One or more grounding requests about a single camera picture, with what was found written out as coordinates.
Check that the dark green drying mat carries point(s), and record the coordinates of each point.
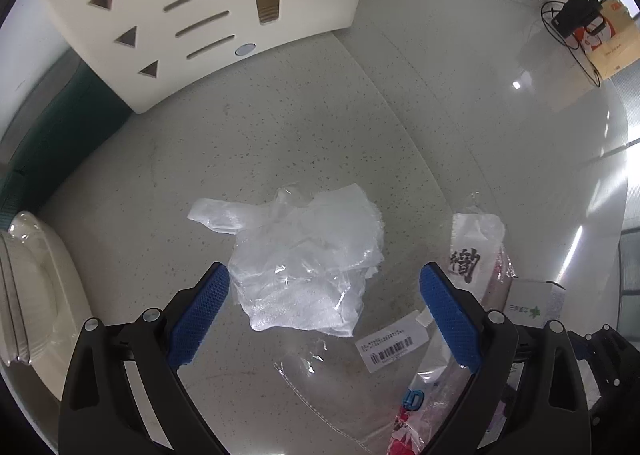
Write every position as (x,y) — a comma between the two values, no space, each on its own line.
(67,116)

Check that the small white green box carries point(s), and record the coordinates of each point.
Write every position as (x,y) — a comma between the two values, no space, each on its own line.
(534,303)

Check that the red white snack wrapper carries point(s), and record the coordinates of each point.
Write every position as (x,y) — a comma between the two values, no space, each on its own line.
(475,278)

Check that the clear zip bag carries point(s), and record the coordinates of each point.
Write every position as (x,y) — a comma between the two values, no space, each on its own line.
(375,389)

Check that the large white plate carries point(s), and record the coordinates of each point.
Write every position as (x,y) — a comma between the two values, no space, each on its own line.
(73,305)

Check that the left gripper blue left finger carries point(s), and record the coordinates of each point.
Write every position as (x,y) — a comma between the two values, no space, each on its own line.
(201,305)

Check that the lower white ribbed bowl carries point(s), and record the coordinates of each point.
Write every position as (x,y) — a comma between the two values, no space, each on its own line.
(29,306)

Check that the small clear plastic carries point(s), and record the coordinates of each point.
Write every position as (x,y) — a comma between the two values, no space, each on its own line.
(300,262)

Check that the black power bank device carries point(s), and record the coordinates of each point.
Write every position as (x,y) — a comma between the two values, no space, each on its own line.
(575,14)

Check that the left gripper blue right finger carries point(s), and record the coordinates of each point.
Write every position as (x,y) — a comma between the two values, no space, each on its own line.
(454,311)

